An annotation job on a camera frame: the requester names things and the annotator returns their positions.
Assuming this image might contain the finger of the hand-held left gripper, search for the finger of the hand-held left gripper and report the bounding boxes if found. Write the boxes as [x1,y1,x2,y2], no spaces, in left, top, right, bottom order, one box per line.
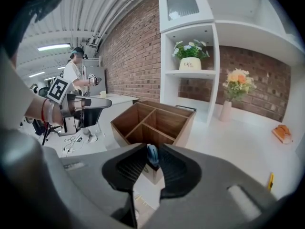
[82,97,112,110]

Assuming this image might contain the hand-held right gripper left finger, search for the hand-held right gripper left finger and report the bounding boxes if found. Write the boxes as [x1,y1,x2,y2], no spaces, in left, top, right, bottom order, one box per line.
[44,143,148,229]

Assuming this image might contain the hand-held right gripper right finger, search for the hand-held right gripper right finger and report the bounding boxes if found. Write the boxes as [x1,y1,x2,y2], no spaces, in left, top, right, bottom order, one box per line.
[144,144,279,229]

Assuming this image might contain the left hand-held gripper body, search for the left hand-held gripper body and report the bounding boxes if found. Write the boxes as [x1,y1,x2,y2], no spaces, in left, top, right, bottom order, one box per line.
[46,76,92,137]

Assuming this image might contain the small blue item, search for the small blue item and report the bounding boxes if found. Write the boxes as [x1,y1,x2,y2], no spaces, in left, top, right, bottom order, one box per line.
[146,144,160,172]

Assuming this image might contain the wooden compartment box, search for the wooden compartment box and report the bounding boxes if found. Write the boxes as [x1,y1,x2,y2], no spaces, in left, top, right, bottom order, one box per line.
[110,100,197,148]

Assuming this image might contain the person's left forearm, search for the person's left forearm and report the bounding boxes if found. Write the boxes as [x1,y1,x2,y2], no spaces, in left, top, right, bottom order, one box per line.
[24,96,64,126]

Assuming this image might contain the white background desk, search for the white background desk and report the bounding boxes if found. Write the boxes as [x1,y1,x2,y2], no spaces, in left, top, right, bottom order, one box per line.
[90,93,139,111]

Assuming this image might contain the black office chair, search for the black office chair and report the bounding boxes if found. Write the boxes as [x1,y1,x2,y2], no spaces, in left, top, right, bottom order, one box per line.
[25,84,102,146]

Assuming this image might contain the grey partition panel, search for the grey partition panel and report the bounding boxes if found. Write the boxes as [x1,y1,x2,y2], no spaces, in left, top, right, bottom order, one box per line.
[83,65,106,95]

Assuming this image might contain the ceiling light strip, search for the ceiling light strip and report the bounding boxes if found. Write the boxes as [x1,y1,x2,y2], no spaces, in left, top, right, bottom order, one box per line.
[37,43,71,52]

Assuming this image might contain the yellow utility knife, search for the yellow utility knife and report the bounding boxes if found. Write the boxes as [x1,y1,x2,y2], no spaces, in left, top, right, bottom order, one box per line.
[267,172,275,191]

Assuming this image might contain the bread on wooden board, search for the bread on wooden board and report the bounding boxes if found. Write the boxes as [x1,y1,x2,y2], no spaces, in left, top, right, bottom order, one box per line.
[272,125,293,145]

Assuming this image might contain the potted plant in white pot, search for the potted plant in white pot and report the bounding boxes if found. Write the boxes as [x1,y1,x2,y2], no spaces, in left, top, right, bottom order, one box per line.
[172,39,210,71]

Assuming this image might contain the flower bouquet in pink vase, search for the flower bouquet in pink vase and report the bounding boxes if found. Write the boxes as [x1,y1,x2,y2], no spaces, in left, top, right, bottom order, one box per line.
[219,68,257,123]

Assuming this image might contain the white shelf cabinet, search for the white shelf cabinet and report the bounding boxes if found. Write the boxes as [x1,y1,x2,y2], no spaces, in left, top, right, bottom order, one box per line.
[158,0,305,157]

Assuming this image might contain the red string bracelet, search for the red string bracelet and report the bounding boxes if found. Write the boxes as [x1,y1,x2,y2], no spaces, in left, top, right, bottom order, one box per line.
[41,98,48,124]

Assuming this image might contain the cables on floor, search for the cables on floor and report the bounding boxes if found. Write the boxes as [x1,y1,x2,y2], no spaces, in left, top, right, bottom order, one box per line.
[61,134,84,154]

